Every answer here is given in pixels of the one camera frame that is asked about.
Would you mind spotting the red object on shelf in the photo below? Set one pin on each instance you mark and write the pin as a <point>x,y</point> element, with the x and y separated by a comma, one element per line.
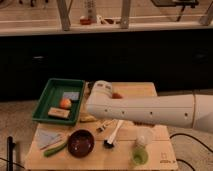
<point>85,21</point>

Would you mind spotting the pile of brown nuts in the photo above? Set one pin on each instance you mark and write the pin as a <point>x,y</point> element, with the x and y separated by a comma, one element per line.
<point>143,124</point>

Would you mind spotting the yellow banana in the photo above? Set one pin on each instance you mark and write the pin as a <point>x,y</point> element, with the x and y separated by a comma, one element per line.
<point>87,118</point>

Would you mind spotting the white handled black brush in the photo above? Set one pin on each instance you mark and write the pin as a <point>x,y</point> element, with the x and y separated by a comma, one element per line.
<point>108,143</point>

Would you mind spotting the grey folded cloth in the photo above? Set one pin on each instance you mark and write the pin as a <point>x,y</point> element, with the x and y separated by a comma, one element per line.
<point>46,138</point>

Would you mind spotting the green cucumber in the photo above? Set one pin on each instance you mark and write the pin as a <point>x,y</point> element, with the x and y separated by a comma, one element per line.
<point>52,151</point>

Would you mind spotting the dark purple bowl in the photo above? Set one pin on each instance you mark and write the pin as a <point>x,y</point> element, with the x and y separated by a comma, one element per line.
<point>80,143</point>

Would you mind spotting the metal fork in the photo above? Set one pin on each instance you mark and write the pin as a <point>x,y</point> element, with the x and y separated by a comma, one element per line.
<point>104,126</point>

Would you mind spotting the brown wooden block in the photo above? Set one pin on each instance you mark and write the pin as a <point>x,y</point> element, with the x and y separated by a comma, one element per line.
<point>58,112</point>

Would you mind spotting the orange fruit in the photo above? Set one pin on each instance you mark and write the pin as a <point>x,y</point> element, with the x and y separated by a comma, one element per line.
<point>65,103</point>

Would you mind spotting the orange bowl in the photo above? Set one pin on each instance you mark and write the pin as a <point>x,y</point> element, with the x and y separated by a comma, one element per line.
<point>117,96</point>

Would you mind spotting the green plastic tray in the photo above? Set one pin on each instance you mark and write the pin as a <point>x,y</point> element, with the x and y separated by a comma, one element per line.
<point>51,97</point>

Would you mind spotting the black stand on floor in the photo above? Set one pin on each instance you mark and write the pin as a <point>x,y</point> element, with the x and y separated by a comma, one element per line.
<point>10,148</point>

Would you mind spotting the clear plastic cup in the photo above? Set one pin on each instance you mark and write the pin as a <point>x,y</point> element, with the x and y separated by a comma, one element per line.
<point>144,136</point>

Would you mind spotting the blue sponge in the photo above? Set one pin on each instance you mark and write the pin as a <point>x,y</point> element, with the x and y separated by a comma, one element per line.
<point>73,96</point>

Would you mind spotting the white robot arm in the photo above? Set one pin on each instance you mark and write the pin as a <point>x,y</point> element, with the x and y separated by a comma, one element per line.
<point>187,111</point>

